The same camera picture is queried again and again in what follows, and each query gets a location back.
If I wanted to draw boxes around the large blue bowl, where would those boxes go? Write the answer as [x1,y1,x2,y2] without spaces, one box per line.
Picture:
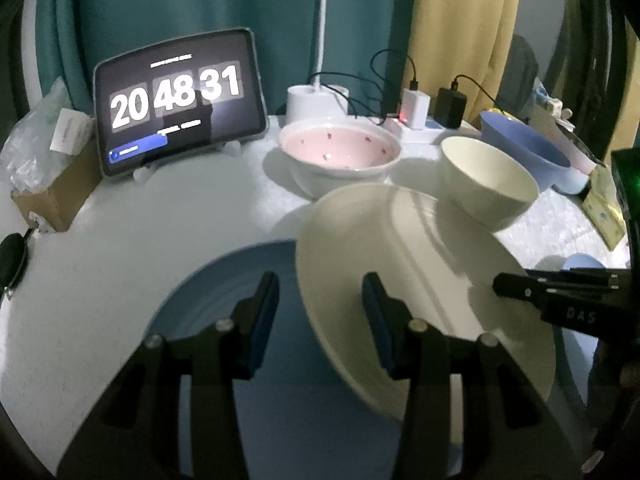
[480,110,570,192]

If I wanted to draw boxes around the small blue plate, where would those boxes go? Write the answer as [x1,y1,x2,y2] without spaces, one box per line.
[148,240,399,479]

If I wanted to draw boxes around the beige plate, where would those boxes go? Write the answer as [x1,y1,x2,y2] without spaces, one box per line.
[295,183,556,420]

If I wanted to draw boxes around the cream yellow bowl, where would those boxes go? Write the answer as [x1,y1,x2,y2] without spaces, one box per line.
[439,136,540,232]

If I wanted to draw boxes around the pink strawberry bowl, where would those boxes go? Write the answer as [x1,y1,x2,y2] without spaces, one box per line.
[278,117,401,200]

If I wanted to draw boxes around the large blue plate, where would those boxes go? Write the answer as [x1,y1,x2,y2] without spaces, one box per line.
[561,254,605,271]

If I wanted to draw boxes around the yellow tissue box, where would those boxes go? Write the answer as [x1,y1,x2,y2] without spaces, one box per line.
[582,165,627,252]

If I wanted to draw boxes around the light blue bowl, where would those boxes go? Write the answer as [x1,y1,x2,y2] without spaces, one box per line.
[552,167,589,196]

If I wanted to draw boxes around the white tablecloth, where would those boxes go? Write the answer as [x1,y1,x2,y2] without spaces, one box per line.
[0,114,632,480]

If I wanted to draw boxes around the black round object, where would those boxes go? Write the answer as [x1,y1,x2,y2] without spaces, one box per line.
[0,233,28,292]

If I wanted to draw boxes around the cardboard box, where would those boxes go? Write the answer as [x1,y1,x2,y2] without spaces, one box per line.
[11,140,103,232]

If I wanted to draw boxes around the black power adapter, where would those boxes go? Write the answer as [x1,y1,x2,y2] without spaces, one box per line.
[434,88,468,129]

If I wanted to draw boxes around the white power strip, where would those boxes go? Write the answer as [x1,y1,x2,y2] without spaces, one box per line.
[383,118,480,145]

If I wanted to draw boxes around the white phone charger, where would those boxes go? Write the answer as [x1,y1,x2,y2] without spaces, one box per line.
[399,89,431,130]

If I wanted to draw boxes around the clear plastic bag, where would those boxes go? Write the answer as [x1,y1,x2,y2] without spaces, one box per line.
[1,77,72,194]

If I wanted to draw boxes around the small white box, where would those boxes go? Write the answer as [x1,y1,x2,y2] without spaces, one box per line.
[50,108,94,156]

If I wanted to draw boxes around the yellow curtain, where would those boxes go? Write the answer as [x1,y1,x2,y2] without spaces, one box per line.
[405,0,518,125]

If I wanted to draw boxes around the tablet showing clock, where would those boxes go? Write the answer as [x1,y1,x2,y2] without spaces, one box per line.
[92,27,268,178]

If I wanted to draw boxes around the white desk lamp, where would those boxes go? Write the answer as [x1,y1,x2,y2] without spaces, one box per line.
[285,0,348,125]

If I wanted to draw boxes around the teal curtain left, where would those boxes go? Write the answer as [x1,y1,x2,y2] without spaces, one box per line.
[34,0,414,115]

